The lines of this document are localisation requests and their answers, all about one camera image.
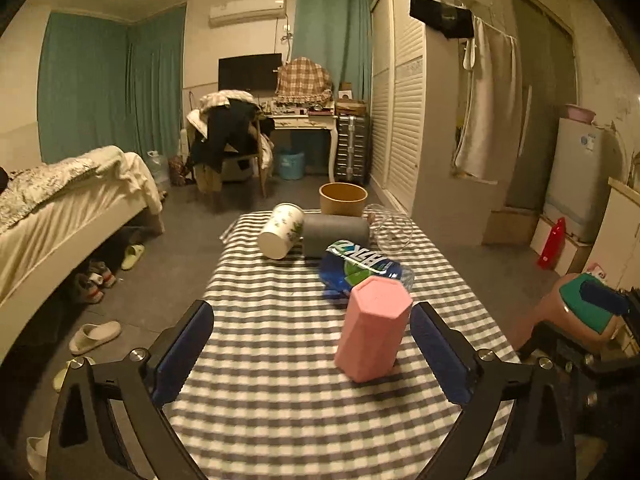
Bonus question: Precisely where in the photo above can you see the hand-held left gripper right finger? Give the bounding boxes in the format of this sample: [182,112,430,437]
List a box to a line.
[410,302,576,480]

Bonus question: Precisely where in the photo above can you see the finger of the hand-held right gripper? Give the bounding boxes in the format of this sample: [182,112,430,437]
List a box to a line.
[579,280,640,319]
[515,320,598,378]

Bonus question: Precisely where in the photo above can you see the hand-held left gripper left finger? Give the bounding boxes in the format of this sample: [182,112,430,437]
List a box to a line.
[45,300,215,480]

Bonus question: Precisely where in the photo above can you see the pink cup with green inside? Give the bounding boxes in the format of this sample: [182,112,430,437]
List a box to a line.
[515,272,627,356]

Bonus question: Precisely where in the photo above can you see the pink hexagonal cup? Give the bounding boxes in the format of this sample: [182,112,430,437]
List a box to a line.
[334,276,414,384]

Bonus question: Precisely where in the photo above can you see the white floral paper cup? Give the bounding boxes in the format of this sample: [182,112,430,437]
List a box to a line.
[258,203,306,260]

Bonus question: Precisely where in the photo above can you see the grey cup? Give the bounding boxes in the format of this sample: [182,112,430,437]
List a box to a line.
[302,214,370,259]

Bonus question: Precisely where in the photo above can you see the brown paper cup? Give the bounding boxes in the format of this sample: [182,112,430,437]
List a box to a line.
[319,182,369,218]

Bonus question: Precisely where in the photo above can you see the red bottle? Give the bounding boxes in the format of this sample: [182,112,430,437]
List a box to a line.
[537,217,567,270]

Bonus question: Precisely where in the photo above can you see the white slipper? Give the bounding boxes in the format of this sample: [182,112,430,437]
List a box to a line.
[25,432,51,478]
[69,321,122,356]

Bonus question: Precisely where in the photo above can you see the grey checked tablecloth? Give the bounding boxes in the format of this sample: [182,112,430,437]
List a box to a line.
[165,209,522,480]

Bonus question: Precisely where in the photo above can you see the yellow slipper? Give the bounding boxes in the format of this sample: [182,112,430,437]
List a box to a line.
[121,244,146,271]

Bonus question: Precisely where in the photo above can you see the sneakers under bed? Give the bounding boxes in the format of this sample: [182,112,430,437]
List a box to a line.
[70,260,117,305]

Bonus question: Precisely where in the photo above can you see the blue plastic bottle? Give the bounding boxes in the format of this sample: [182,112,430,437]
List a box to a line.
[320,240,416,301]

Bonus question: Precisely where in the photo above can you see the green slipper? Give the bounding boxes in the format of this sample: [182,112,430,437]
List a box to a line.
[52,356,96,393]

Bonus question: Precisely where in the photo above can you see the white small fridge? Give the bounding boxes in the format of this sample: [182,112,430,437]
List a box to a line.
[542,116,626,245]

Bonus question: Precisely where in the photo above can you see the bed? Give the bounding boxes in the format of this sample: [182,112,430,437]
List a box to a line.
[0,146,166,321]

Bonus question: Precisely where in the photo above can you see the pink basin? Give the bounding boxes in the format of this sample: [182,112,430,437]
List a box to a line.
[565,103,597,123]

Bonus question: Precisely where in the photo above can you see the clear water jug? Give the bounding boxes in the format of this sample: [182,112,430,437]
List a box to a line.
[146,150,171,187]

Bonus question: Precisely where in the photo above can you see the blue bucket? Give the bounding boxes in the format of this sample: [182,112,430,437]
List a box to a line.
[278,149,306,181]

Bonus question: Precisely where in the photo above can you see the patterned blanket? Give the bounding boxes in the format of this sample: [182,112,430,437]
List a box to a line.
[0,157,98,233]

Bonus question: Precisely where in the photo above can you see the chair with piled clothes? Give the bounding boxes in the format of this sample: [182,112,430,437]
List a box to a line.
[186,90,275,207]

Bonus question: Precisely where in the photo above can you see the silver suitcase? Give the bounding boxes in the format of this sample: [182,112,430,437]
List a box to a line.
[334,114,372,185]

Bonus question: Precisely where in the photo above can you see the white hanging towel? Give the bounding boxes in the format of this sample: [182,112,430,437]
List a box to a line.
[452,16,523,179]

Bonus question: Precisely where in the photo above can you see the white louvred wardrobe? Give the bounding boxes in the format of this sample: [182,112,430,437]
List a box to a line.
[369,0,521,246]

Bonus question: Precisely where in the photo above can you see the white desk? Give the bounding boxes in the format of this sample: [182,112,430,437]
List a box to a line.
[260,108,340,183]

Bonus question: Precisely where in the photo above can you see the cardboard box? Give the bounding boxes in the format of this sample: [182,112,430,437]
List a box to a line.
[335,82,368,117]

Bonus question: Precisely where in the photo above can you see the teal curtain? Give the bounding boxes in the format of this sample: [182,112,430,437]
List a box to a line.
[294,0,375,103]
[38,6,187,165]

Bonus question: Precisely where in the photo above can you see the black monitor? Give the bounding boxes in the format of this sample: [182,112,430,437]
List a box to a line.
[218,53,283,92]

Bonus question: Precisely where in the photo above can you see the plaid cloth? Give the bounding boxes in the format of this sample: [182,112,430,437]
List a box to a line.
[274,57,335,106]

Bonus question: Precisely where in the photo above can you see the black hanging cloth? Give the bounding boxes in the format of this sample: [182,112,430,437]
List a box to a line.
[409,0,475,40]

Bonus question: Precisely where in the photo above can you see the white air conditioner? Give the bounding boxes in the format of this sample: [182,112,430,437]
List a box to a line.
[208,0,288,28]

